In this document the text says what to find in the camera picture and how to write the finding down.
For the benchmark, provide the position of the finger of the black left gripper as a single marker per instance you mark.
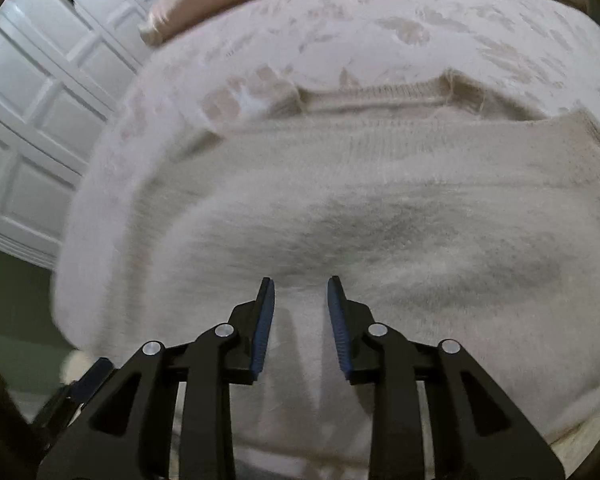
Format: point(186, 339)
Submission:
point(59, 410)

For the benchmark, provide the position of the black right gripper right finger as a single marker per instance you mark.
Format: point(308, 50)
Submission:
point(477, 431)

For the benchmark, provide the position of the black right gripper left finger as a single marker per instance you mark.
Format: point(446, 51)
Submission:
point(125, 430)

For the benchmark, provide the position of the beige knitted sweater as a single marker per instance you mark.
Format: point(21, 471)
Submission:
point(450, 211)

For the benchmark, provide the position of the white panelled wardrobe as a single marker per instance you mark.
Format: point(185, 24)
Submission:
point(64, 67)

